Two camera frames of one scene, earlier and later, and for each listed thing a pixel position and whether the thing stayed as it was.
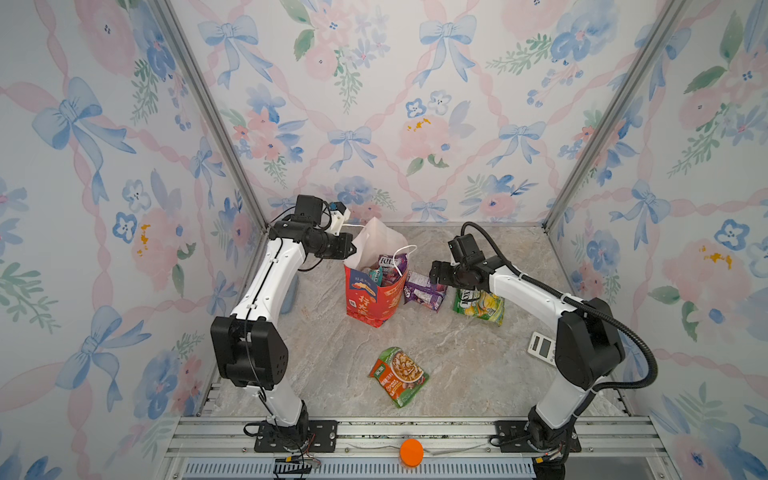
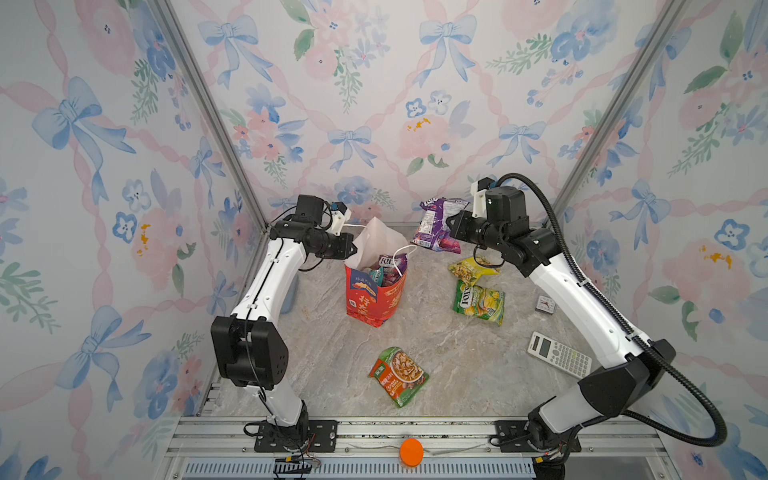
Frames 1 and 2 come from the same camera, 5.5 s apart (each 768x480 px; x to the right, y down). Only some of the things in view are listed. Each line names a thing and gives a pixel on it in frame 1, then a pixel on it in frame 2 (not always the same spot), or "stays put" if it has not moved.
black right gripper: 444,269 → 459,232
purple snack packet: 420,288 → 433,231
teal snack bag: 377,276 stays put
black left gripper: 345,240 stays put
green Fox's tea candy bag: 477,303 stays put
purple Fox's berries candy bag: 394,266 stays put
